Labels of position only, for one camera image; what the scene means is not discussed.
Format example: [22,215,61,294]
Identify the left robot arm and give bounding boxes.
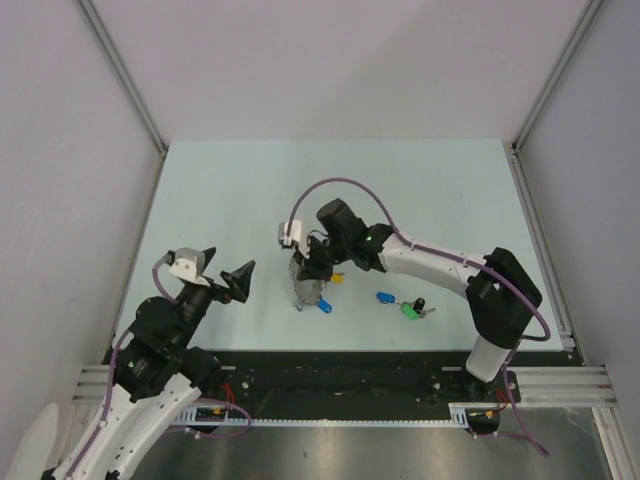
[42,248,256,479]

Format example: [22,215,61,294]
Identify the silver keys by green tag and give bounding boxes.
[418,308,436,319]

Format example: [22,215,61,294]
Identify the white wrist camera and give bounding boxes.
[278,219,307,252]
[169,248,210,287]

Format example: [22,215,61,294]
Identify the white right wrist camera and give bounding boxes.
[278,219,307,252]

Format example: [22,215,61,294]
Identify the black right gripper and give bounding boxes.
[295,233,351,282]

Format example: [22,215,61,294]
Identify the green key tag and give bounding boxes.
[401,303,420,320]

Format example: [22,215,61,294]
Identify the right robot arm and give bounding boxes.
[279,199,542,401]

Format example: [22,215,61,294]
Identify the aluminium frame left post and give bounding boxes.
[74,0,169,154]

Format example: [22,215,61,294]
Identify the white slotted cable duct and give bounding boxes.
[170,404,468,429]

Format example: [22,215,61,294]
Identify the small yellow key tag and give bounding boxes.
[330,272,345,284]

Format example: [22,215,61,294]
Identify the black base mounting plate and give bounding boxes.
[203,350,521,420]

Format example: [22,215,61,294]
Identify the aluminium frame right post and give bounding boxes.
[509,0,609,151]

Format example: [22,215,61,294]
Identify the aluminium frame post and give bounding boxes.
[74,0,169,154]
[509,0,609,151]

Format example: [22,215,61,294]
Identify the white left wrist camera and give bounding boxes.
[169,248,210,287]

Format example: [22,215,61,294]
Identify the black key tag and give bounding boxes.
[412,298,425,312]

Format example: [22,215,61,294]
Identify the silver disc keyring organiser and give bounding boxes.
[289,256,324,312]

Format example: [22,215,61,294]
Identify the blue key tag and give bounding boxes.
[376,292,399,304]

